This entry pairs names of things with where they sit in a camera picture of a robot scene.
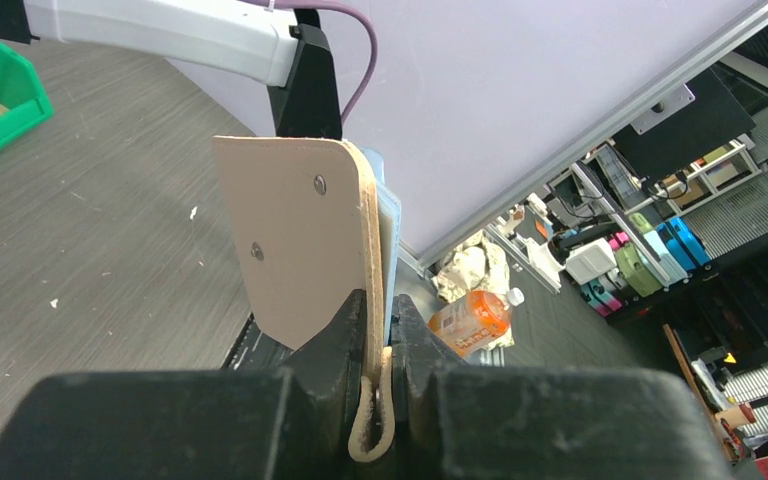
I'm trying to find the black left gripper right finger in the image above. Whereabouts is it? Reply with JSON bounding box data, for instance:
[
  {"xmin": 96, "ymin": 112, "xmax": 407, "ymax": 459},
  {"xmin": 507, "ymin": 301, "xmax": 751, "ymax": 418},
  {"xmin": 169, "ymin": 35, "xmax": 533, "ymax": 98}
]
[{"xmin": 391, "ymin": 294, "xmax": 731, "ymax": 479}]

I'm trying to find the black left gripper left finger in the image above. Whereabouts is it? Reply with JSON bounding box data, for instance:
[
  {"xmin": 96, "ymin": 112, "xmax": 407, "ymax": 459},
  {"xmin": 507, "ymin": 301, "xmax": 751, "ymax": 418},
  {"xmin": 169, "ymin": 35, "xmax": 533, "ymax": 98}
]
[{"xmin": 0, "ymin": 290, "xmax": 366, "ymax": 479}]

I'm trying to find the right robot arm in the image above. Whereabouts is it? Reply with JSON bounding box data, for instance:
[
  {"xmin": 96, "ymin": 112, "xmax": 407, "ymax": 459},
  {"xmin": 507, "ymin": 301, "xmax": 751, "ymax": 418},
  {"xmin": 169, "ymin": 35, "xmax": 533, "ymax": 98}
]
[{"xmin": 0, "ymin": 0, "xmax": 343, "ymax": 140}]

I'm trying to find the orange drink bottle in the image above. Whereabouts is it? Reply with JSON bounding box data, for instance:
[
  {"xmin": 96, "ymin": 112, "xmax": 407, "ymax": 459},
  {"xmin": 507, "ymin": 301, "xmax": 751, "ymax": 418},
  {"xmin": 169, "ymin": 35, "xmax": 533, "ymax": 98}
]
[{"xmin": 428, "ymin": 288, "xmax": 525, "ymax": 358}]

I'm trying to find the green plastic bin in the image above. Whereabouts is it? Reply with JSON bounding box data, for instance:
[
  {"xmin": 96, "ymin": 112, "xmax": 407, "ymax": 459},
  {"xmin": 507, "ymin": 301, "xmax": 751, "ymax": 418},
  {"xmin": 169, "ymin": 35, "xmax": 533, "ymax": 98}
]
[{"xmin": 0, "ymin": 41, "xmax": 54, "ymax": 151}]

